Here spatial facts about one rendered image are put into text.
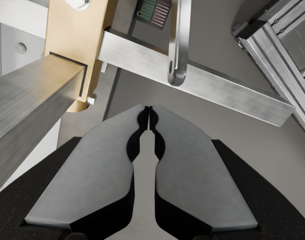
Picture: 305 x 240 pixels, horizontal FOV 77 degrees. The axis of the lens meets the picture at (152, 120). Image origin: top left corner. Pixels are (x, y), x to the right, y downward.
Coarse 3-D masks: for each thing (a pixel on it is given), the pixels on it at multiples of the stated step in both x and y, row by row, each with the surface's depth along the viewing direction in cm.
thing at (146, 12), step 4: (144, 0) 27; (148, 0) 27; (152, 0) 27; (156, 0) 27; (144, 4) 28; (148, 4) 28; (152, 4) 28; (144, 8) 28; (148, 8) 28; (152, 8) 28; (140, 12) 28; (144, 12) 28; (148, 12) 28; (152, 12) 28; (140, 16) 28; (144, 16) 28; (148, 16) 28; (148, 20) 29
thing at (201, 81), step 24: (0, 0) 18; (24, 0) 18; (24, 24) 19; (120, 48) 20; (144, 48) 20; (144, 72) 21; (192, 72) 21; (216, 72) 23; (216, 96) 22; (240, 96) 22; (264, 96) 22; (264, 120) 24
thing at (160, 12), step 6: (162, 0) 27; (168, 0) 27; (156, 6) 28; (162, 6) 28; (168, 6) 28; (156, 12) 28; (162, 12) 28; (156, 18) 29; (162, 18) 29; (156, 24) 29; (162, 24) 29
